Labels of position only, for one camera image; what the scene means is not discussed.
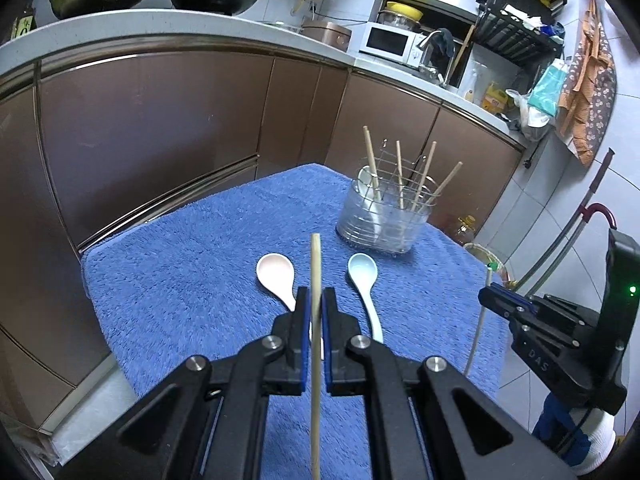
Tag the floral brown apron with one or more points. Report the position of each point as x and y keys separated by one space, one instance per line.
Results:
x=595 y=85

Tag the white plastic bag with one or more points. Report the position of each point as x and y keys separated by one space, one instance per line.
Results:
x=530 y=120

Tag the white kitchen countertop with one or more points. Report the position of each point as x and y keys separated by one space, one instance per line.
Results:
x=150 y=27

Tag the wooden chopstick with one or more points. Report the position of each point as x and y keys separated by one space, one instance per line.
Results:
x=315 y=270
x=399 y=165
x=370 y=155
x=429 y=160
x=452 y=172

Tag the blue terry towel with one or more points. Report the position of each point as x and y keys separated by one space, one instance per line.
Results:
x=200 y=260

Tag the white ceramic spoon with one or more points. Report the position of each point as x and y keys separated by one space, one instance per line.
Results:
x=365 y=176

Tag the black dish rack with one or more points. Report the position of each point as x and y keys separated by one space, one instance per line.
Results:
x=510 y=35

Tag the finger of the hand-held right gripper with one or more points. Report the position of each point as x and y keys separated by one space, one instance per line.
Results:
x=535 y=305
x=500 y=305

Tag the yellow packet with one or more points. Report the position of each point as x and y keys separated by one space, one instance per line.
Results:
x=495 y=100

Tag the pale pink spoon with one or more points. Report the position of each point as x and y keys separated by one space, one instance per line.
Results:
x=275 y=270

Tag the white microwave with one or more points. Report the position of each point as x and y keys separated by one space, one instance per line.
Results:
x=385 y=42

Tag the white chopstick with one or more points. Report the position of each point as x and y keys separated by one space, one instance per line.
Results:
x=475 y=340

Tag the grey metal pole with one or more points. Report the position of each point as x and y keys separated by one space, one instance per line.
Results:
x=565 y=240

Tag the teal plastic bag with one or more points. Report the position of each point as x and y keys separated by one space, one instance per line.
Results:
x=547 y=87

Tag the glass pot yellow lid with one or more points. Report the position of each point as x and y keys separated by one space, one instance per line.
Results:
x=400 y=10

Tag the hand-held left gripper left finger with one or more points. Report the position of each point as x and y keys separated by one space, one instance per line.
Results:
x=301 y=340

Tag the light blue spoon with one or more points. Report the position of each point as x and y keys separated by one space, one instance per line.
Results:
x=361 y=267

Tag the brown metal pot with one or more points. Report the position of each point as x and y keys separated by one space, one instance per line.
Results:
x=327 y=35

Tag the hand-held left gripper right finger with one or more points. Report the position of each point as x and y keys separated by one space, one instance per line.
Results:
x=328 y=340

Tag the white plastic bottle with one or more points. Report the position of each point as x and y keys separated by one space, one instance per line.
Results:
x=475 y=80

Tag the cooking oil bottle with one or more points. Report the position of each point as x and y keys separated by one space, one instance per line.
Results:
x=465 y=230

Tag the brown kitchen cabinet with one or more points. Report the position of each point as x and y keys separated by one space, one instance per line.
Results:
x=150 y=135

